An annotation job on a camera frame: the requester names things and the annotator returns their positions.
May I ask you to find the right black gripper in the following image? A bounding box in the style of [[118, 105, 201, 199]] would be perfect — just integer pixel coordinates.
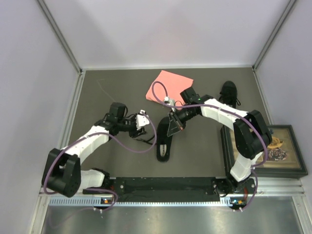
[[168, 107, 197, 137]]

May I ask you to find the black sneaker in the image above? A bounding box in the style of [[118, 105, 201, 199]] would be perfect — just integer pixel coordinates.
[[218, 81, 241, 108], [156, 117, 173, 162]]

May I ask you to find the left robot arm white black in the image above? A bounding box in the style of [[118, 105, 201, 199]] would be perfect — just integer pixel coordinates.
[[41, 102, 150, 197]]

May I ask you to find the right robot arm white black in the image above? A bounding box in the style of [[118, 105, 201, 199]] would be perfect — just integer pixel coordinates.
[[164, 87, 272, 193]]

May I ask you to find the pink folded cloth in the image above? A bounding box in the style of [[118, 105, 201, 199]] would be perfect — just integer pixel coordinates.
[[153, 70, 194, 105]]

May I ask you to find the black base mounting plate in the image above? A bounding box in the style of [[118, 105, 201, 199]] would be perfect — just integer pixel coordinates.
[[82, 176, 258, 202]]

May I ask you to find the dark framed compartment box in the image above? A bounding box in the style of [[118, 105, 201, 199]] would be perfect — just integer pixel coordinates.
[[220, 125, 308, 179]]

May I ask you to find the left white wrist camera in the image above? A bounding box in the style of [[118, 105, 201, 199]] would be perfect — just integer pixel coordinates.
[[136, 110, 150, 130]]

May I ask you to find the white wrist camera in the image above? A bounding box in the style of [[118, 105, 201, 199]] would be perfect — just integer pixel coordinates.
[[136, 110, 150, 130], [163, 97, 175, 106]]

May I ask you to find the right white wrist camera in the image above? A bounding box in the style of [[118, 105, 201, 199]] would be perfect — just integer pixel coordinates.
[[163, 97, 175, 106]]

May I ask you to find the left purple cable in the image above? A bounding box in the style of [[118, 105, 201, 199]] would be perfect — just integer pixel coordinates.
[[41, 112, 157, 213]]

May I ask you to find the purple cable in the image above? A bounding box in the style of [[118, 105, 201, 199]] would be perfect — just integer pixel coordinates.
[[151, 81, 269, 212], [41, 112, 157, 213]]

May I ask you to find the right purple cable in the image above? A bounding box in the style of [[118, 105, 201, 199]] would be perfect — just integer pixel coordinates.
[[151, 81, 269, 212]]

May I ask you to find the grey slotted cable duct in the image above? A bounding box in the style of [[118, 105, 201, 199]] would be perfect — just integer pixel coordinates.
[[49, 196, 243, 207]]

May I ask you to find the aluminium frame rail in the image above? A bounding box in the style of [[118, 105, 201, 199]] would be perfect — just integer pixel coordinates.
[[39, 176, 307, 197]]

